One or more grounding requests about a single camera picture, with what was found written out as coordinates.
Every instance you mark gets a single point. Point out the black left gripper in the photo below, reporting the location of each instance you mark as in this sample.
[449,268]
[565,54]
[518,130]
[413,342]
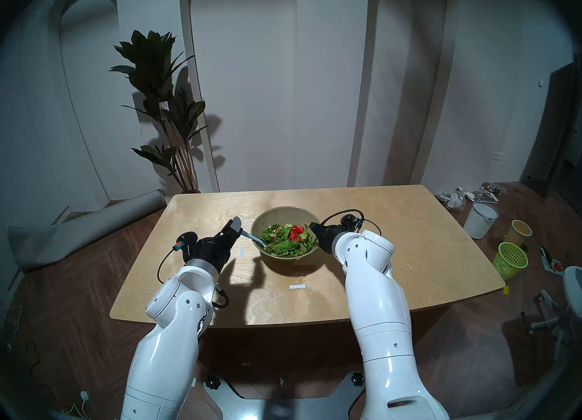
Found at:
[213,250]

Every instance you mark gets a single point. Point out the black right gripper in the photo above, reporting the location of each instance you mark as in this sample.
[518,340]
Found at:
[328,238]

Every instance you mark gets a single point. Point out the light blue spoon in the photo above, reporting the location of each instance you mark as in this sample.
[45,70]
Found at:
[254,238]

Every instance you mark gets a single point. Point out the green salad bowl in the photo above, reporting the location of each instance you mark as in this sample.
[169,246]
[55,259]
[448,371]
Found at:
[282,214]

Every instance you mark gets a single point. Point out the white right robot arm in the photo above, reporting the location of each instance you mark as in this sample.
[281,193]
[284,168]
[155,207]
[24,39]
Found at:
[382,310]

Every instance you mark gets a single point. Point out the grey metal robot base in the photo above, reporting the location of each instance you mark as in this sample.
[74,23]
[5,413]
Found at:
[291,407]

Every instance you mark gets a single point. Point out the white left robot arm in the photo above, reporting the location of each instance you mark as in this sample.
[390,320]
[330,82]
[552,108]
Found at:
[168,332]

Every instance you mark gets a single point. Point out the mixed green salad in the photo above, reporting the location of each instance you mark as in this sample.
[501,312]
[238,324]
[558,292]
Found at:
[284,244]

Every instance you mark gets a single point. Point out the light wooden table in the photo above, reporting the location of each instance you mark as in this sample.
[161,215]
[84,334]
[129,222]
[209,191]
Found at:
[432,250]

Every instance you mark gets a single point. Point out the pile of floor trash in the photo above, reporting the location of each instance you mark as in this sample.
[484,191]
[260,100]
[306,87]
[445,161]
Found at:
[452,199]

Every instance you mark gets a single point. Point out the rolled grey carpet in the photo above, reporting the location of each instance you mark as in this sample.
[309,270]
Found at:
[77,232]

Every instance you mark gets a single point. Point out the black base knob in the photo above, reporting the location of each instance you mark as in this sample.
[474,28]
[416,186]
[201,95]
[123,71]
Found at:
[358,378]
[212,382]

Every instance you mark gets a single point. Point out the white plastic bucket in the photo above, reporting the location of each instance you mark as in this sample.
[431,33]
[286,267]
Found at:
[478,221]

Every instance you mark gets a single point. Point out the tall potted plant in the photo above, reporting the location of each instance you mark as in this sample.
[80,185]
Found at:
[148,59]

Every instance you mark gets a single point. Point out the green mesh basket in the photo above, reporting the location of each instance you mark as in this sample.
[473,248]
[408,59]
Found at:
[508,260]

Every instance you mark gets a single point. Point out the tan paper cup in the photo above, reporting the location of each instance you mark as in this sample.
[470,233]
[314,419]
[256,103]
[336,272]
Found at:
[518,235]

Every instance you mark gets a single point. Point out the white floor power adapter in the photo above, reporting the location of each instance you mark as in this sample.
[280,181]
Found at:
[84,395]

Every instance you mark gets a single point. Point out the red green floor packet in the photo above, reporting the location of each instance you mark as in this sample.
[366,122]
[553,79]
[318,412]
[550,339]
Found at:
[552,264]

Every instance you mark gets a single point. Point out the dark doorway panel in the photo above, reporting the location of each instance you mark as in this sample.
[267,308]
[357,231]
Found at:
[557,132]

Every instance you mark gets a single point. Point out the white office chair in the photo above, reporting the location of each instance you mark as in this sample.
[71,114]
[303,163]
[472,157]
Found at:
[572,285]

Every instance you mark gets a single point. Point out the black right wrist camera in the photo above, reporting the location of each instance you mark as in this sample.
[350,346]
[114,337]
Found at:
[350,221]

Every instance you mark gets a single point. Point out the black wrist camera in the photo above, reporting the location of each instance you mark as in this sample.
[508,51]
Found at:
[350,221]
[186,244]

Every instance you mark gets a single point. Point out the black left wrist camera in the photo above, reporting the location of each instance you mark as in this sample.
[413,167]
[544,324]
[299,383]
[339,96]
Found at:
[186,244]

